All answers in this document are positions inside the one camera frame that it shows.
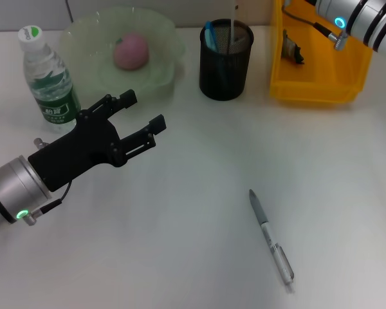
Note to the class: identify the silver white pen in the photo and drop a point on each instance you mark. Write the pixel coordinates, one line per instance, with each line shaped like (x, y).
(281, 257)

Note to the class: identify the pink peach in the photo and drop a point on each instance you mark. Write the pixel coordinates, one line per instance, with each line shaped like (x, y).
(130, 51)

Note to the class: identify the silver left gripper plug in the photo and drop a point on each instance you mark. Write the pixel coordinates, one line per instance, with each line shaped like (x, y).
(40, 143)

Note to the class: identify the blue and teal scissors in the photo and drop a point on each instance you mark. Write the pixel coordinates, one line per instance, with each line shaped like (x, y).
(210, 38)

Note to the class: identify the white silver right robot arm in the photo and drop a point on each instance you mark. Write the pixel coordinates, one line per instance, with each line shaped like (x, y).
(373, 22)

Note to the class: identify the yellow plastic bin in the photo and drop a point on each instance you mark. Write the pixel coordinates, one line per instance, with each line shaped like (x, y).
(334, 74)

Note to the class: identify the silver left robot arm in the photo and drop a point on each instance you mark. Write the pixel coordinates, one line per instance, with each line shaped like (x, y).
(13, 190)

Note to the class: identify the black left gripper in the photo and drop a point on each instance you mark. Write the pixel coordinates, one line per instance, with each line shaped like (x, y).
(80, 151)

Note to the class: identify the green plastic wrapper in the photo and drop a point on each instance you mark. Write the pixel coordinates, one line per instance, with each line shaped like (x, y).
(291, 48)

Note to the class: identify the translucent green fruit plate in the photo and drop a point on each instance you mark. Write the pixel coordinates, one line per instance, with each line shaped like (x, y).
(148, 80)

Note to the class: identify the clear bottle with green label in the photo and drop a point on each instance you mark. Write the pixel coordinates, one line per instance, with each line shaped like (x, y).
(51, 87)

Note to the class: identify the black mesh pen holder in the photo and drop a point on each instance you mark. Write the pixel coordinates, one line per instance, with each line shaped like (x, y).
(225, 74)

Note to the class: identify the clear plastic ruler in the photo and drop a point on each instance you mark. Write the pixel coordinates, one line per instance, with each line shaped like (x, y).
(232, 19)

